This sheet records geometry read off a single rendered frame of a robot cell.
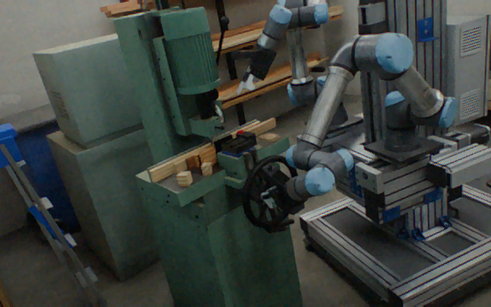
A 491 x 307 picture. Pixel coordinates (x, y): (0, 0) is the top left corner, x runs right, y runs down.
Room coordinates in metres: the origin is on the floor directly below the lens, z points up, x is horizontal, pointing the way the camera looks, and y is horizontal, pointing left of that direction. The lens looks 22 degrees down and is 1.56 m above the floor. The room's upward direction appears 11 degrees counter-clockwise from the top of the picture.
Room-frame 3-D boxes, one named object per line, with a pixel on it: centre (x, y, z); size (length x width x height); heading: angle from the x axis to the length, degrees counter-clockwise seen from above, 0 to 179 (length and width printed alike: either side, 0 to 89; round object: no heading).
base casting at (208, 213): (1.80, 0.19, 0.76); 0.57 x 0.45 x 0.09; 36
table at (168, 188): (1.61, 0.05, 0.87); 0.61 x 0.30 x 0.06; 126
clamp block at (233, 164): (1.54, 0.00, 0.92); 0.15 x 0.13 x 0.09; 126
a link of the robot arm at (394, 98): (1.59, -0.67, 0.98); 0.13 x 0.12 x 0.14; 35
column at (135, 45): (1.93, 0.29, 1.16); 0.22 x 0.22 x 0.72; 36
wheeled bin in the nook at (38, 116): (3.12, 1.46, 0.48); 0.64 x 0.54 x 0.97; 126
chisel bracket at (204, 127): (1.72, 0.12, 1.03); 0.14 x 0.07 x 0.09; 36
